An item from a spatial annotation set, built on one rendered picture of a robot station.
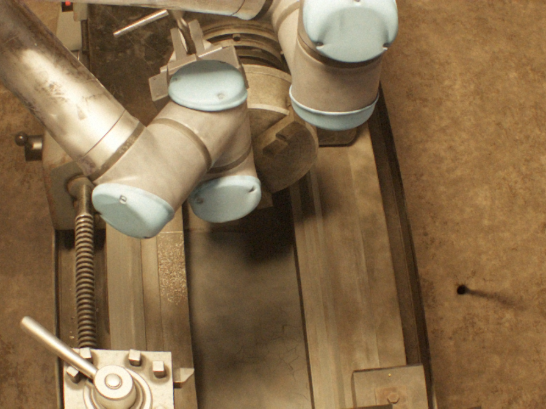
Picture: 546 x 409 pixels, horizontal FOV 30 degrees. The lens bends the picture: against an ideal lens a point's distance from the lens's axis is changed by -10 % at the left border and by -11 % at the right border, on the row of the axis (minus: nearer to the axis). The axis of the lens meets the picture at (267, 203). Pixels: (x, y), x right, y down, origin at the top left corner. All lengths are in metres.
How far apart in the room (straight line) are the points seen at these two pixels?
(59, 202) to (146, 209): 1.10
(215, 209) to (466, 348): 1.63
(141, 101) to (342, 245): 0.45
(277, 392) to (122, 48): 0.69
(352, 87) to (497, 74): 2.51
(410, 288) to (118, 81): 0.91
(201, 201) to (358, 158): 0.82
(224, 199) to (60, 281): 1.17
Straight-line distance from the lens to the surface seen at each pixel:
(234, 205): 1.39
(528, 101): 3.52
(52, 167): 2.20
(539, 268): 3.12
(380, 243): 2.04
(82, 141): 1.21
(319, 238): 2.01
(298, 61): 1.09
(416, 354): 2.42
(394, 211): 2.62
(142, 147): 1.22
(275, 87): 1.75
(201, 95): 1.27
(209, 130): 1.27
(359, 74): 1.07
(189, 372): 1.59
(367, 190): 2.11
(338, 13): 0.99
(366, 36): 1.01
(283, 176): 1.86
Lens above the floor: 2.51
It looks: 54 degrees down
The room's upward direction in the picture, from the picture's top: 5 degrees clockwise
